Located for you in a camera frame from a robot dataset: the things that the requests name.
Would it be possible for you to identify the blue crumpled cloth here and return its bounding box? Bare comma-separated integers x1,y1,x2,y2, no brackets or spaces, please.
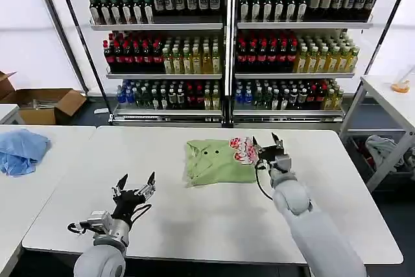
0,128,52,178

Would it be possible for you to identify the shelf rack with bottles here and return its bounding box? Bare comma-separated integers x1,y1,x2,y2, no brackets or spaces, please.
88,0,228,125
231,0,379,125

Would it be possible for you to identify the small white table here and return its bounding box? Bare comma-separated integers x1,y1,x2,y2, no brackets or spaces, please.
0,104,25,125

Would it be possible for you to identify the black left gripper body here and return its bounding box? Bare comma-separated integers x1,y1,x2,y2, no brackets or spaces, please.
111,189,145,224

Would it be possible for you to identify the pile of grey clothes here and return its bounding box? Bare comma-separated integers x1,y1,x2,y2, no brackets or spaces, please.
364,134,407,175

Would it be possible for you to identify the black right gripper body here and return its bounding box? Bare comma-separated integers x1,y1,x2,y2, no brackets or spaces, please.
257,144,288,165

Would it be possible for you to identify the white side table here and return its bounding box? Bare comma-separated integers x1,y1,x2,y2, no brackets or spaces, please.
338,75,415,193

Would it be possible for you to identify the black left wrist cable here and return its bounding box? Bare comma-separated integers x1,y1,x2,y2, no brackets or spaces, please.
67,221,95,235

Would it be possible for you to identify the orange item in clear bag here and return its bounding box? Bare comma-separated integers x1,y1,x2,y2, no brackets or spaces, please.
390,65,415,93

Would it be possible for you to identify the thick grey frame pole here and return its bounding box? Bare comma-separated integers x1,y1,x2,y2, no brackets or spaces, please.
31,0,89,97

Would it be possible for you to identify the green shirt with red print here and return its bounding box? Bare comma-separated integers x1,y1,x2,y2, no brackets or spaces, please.
184,136,261,189

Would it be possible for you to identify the thin black frame pole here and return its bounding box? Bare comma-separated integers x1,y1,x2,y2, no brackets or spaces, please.
362,0,415,76
53,0,113,123

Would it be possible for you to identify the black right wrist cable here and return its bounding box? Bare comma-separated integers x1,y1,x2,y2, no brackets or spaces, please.
254,158,276,200

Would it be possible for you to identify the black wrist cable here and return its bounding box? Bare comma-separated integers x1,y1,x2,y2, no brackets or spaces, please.
67,221,95,235
254,158,276,200

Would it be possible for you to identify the open cardboard box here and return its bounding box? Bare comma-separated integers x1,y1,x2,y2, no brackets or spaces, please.
0,70,88,126

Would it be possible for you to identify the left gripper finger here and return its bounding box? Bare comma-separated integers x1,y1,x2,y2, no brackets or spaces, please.
136,170,157,200
112,173,129,198

